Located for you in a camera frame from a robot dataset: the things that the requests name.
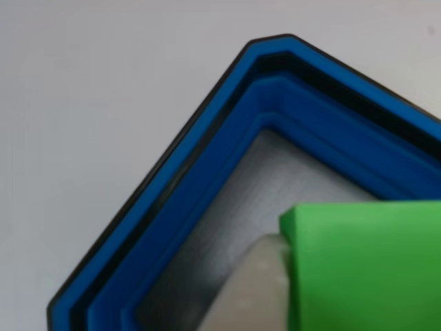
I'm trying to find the blue square box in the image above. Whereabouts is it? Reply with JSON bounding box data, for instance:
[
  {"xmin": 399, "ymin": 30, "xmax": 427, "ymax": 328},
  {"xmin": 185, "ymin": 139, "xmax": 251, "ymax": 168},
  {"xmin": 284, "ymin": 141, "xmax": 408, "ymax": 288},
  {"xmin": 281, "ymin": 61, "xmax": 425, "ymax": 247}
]
[{"xmin": 46, "ymin": 33, "xmax": 441, "ymax": 331}]

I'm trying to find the green cube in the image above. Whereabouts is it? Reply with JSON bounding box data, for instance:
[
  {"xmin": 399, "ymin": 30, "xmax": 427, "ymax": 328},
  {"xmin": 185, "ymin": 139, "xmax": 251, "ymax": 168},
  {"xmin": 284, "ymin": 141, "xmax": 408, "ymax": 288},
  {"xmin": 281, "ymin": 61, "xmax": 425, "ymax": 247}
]
[{"xmin": 278, "ymin": 201, "xmax": 441, "ymax": 331}]

